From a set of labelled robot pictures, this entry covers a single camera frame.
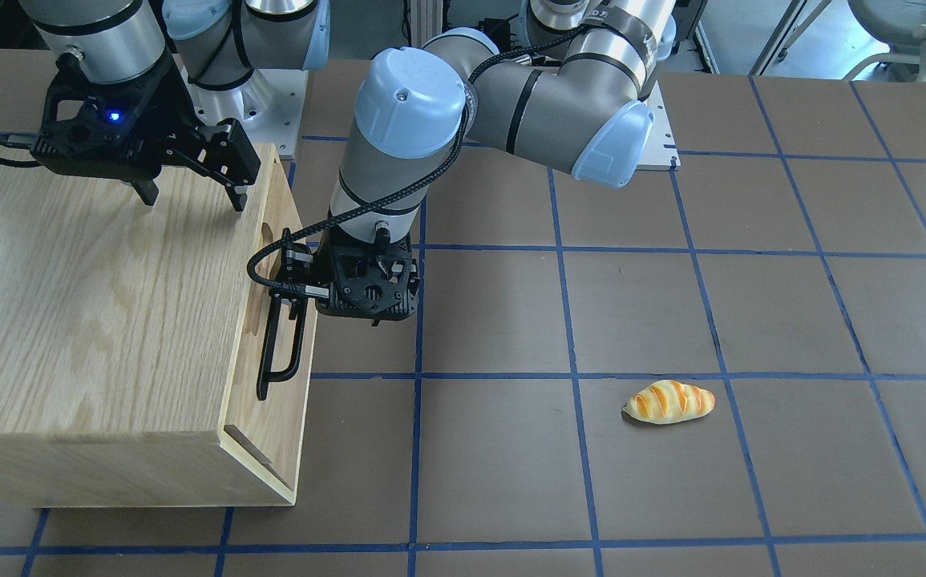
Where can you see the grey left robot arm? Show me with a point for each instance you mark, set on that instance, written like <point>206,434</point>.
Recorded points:
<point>573,99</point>

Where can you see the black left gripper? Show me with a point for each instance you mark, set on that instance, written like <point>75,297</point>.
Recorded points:
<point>296,258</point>

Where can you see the grey chair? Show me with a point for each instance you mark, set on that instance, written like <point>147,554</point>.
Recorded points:
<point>899,24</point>

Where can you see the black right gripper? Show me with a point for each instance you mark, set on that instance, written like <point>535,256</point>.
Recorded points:
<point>159,102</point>

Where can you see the wooden drawer cabinet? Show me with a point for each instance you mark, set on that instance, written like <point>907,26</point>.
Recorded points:
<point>130,339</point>

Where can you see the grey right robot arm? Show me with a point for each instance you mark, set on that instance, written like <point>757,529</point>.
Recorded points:
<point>220,47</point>

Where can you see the toy bread loaf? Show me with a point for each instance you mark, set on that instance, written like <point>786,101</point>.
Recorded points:
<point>668,402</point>

